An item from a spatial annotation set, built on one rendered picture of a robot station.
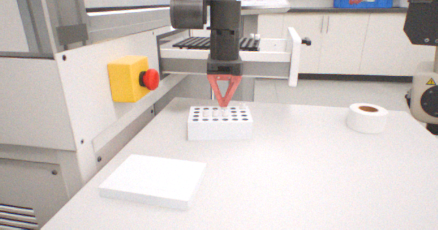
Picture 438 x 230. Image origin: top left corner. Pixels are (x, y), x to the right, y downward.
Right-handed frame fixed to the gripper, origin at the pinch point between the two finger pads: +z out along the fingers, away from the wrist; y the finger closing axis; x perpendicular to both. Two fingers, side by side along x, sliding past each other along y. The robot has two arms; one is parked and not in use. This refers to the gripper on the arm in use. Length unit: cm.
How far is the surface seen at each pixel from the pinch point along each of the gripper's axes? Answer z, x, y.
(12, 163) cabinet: 6.8, -35.6, 13.1
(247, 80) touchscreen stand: 27, 20, -121
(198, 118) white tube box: 1.8, -4.9, 5.0
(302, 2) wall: -23, 124, -367
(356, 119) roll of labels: 2.5, 26.8, 3.0
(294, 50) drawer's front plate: -9.5, 16.0, -8.1
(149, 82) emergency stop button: -5.8, -13.3, 6.7
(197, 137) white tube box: 4.8, -5.0, 6.8
